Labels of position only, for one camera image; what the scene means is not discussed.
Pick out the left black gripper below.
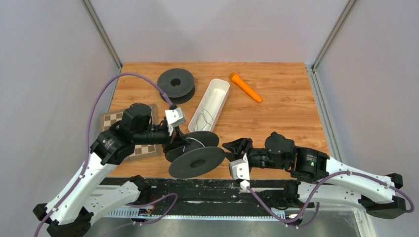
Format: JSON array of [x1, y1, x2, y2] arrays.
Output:
[[133, 123, 192, 155]]

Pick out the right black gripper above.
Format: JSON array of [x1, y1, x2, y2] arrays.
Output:
[[222, 138, 288, 170]]

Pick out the black spool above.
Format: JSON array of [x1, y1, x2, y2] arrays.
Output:
[[157, 68, 195, 105], [165, 131, 225, 179]]

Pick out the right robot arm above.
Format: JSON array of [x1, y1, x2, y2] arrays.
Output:
[[223, 132, 415, 219]]

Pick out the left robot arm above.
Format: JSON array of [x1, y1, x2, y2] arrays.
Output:
[[33, 103, 186, 237]]

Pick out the white oblong tray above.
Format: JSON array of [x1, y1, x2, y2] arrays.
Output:
[[188, 79, 230, 132]]

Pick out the orange flashlight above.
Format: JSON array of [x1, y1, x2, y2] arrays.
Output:
[[229, 72, 263, 103]]

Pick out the wooden chessboard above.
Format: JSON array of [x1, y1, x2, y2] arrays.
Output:
[[99, 104, 163, 162]]

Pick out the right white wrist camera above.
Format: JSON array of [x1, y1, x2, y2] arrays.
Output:
[[229, 158, 251, 190]]

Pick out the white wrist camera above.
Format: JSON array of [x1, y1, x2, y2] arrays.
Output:
[[165, 108, 186, 135], [229, 158, 251, 190]]

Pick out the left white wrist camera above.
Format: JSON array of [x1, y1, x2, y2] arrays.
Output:
[[165, 108, 186, 135]]

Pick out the black thin cable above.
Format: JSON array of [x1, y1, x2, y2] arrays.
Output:
[[195, 109, 215, 130]]

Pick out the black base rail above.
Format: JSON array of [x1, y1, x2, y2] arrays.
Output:
[[105, 178, 303, 220]]

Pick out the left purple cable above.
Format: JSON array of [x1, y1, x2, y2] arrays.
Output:
[[34, 72, 176, 237]]

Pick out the left aluminium frame post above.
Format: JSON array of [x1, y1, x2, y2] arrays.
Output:
[[81, 0, 123, 71]]

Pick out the aluminium frame post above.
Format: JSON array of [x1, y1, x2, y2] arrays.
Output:
[[311, 0, 358, 71], [81, 0, 123, 71]]

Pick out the right aluminium frame post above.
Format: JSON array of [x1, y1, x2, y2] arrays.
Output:
[[311, 0, 358, 71]]

